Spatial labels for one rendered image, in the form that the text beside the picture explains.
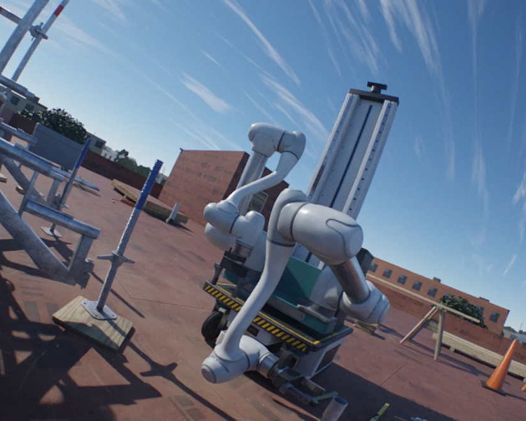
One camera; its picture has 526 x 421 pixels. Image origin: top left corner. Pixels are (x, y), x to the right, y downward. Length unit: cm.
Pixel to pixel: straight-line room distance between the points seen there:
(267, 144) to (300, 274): 73
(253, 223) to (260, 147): 47
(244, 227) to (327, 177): 69
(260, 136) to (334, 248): 95
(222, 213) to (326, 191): 71
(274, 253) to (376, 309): 57
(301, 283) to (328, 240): 85
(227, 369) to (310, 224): 56
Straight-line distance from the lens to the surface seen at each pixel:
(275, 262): 101
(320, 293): 146
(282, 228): 95
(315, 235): 86
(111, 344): 130
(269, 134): 164
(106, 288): 145
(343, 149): 190
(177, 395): 120
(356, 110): 203
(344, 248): 84
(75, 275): 138
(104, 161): 1309
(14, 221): 126
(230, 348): 105
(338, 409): 109
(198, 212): 1091
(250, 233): 136
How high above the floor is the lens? 68
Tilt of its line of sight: 4 degrees up
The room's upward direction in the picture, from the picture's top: 25 degrees clockwise
